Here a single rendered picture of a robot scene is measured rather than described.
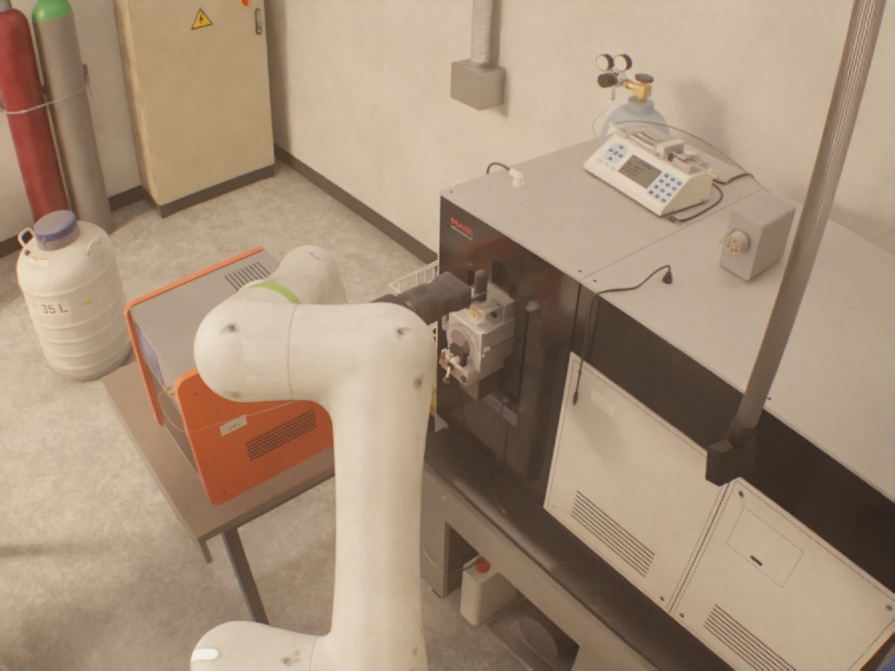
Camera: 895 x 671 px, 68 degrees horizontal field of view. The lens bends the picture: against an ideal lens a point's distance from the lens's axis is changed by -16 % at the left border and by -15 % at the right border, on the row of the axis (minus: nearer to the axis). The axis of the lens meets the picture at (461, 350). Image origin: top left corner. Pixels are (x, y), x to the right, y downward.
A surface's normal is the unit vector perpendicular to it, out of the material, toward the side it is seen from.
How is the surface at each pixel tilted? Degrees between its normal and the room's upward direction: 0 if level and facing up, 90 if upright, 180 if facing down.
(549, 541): 0
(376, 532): 47
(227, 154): 90
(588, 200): 0
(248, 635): 14
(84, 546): 0
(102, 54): 90
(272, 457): 90
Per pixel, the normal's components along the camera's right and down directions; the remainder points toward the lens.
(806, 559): -0.77, 0.40
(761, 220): 0.04, -0.76
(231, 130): 0.64, 0.51
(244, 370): 0.10, 0.32
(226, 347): -0.09, -0.07
